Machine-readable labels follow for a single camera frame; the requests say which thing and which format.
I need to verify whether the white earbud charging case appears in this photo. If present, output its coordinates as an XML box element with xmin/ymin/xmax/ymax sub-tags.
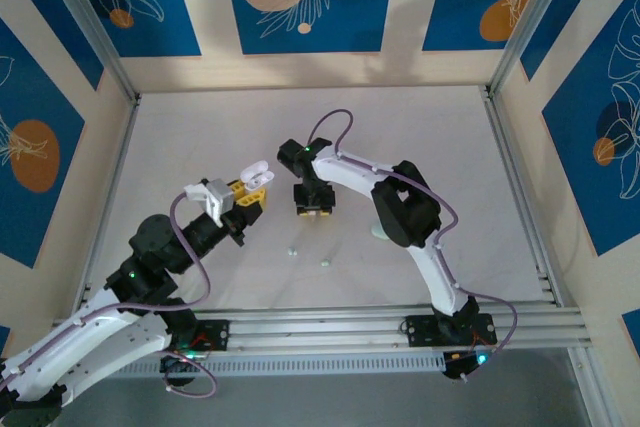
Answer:
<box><xmin>238</xmin><ymin>160</ymin><xmax>276</xmax><ymax>193</ymax></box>

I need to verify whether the aluminium frame post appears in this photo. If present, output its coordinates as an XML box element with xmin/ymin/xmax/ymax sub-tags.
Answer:
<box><xmin>485</xmin><ymin>0</ymin><xmax>587</xmax><ymax>97</ymax></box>
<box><xmin>37</xmin><ymin>0</ymin><xmax>142</xmax><ymax>103</ymax></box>

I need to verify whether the aluminium frame leg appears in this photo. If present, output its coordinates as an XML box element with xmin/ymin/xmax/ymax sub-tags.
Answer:
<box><xmin>564</xmin><ymin>346</ymin><xmax>604</xmax><ymax>427</ymax></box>

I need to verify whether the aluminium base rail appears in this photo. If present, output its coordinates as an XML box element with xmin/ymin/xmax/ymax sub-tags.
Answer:
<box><xmin>49</xmin><ymin>302</ymin><xmax>594</xmax><ymax>359</ymax></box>

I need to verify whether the grey slotted cable duct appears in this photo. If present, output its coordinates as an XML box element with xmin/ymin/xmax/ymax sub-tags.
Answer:
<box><xmin>99</xmin><ymin>351</ymin><xmax>447</xmax><ymax>381</ymax></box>

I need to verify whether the aluminium side rail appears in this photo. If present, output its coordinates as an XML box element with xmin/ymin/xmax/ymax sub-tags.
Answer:
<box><xmin>480</xmin><ymin>86</ymin><xmax>566</xmax><ymax>308</ymax></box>
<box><xmin>74</xmin><ymin>94</ymin><xmax>142</xmax><ymax>319</ymax></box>

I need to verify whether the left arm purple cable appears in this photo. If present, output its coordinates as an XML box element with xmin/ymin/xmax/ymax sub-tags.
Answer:
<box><xmin>0</xmin><ymin>191</ymin><xmax>220</xmax><ymax>401</ymax></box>

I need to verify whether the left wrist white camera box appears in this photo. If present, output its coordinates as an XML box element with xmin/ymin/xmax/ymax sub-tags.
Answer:
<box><xmin>183</xmin><ymin>178</ymin><xmax>236</xmax><ymax>229</ymax></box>

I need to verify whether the black controller board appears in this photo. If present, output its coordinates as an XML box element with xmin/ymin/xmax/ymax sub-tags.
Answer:
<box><xmin>440</xmin><ymin>346</ymin><xmax>501</xmax><ymax>384</ymax></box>
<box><xmin>158</xmin><ymin>349</ymin><xmax>207</xmax><ymax>389</ymax></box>

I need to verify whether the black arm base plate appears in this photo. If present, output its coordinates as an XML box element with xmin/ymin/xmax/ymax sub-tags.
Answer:
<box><xmin>164</xmin><ymin>319</ymin><xmax>231</xmax><ymax>354</ymax></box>
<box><xmin>402</xmin><ymin>314</ymin><xmax>499</xmax><ymax>349</ymax></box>

